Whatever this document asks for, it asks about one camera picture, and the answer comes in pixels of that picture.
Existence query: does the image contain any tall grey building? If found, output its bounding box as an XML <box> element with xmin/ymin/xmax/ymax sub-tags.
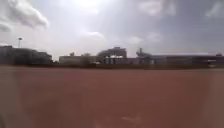
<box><xmin>96</xmin><ymin>46</ymin><xmax>128</xmax><ymax>65</ymax></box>

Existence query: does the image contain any low pale building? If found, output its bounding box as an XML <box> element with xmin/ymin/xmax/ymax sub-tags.
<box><xmin>58</xmin><ymin>51</ymin><xmax>98</xmax><ymax>66</ymax></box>

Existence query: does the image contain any long low building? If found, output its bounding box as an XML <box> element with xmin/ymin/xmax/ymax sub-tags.
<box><xmin>126</xmin><ymin>47</ymin><xmax>224</xmax><ymax>66</ymax></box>

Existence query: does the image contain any dark grey building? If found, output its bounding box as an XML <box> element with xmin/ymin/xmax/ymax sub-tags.
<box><xmin>0</xmin><ymin>45</ymin><xmax>54</xmax><ymax>66</ymax></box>

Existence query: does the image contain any tall pole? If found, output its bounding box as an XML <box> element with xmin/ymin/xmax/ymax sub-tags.
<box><xmin>17</xmin><ymin>36</ymin><xmax>24</xmax><ymax>49</ymax></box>

